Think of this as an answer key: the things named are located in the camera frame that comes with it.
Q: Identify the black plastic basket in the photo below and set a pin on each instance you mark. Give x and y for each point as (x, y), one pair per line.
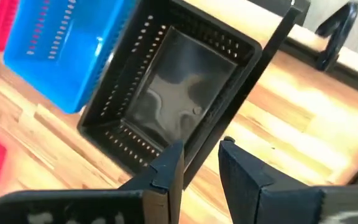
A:
(182, 77)

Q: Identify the blue plastic basket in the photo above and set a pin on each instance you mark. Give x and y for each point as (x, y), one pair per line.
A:
(73, 62)

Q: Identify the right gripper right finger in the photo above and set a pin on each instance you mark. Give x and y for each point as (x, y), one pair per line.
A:
(247, 193)

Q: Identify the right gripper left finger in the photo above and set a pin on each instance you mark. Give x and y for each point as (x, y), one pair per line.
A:
(163, 180)

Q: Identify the black table clamp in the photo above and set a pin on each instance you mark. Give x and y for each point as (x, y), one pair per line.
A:
(342, 31)

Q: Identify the black-framed wooden shelf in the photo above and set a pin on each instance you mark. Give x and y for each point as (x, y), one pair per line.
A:
(247, 93)

